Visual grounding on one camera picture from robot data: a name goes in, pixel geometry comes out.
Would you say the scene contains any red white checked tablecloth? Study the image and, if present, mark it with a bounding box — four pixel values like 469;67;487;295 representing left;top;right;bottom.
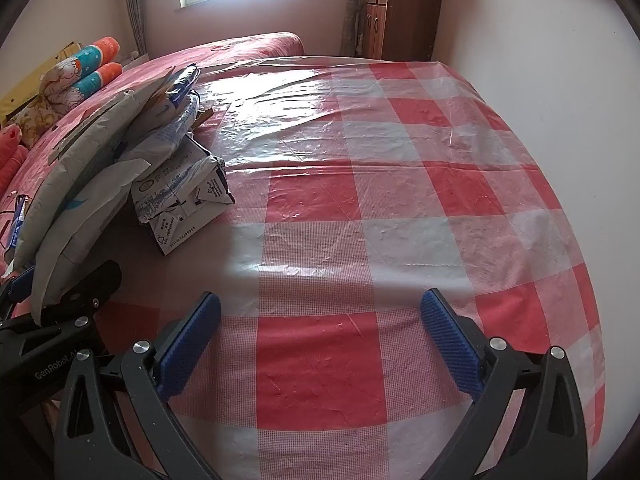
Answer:
100;55;607;480

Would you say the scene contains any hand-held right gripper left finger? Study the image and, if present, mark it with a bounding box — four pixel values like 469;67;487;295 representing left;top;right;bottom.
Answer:
52;290;223;480

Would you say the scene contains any yellow star print headboard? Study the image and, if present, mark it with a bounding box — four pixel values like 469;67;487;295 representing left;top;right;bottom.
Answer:
0;40;83;122

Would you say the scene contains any brown wooden cabinet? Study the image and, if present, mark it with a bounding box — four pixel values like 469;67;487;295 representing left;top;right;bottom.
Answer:
357;0;446;63

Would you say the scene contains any yellow floral pillow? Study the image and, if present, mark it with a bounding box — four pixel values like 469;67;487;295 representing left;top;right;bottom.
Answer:
5;94;65;149

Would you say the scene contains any brown patterned curtain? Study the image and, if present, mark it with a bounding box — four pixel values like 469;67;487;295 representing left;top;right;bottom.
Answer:
340;0;364;57

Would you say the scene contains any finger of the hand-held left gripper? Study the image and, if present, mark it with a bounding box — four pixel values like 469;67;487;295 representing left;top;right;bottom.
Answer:
31;259;124;333
0;266;37;318

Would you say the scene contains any grey white plastic pouch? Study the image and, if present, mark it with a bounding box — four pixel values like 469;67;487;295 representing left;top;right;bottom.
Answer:
15;66;177;271

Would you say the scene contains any red plush pillow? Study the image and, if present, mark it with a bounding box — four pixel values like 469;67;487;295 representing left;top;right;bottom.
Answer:
0;124;27;196

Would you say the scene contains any colourful rolled quilt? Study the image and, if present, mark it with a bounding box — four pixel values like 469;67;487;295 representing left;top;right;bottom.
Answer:
40;36;124;116

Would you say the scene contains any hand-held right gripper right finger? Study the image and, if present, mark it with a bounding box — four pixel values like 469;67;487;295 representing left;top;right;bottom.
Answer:
420;287;588;480

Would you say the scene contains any feather print wet wipes pack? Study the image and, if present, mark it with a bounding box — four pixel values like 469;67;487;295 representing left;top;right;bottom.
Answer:
32;159;151;326

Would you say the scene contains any yellow snack wrapper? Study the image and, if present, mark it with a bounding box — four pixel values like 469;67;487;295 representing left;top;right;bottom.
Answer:
192;105;216;131

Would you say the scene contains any white blue milk carton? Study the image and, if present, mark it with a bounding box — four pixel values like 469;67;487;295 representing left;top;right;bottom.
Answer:
131;135;236;257

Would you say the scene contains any white blue crumpled snack packet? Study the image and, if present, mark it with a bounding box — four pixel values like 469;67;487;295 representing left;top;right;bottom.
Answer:
162;64;202;108

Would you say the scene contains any grey window curtain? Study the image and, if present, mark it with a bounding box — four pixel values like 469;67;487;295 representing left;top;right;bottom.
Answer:
122;0;149;57

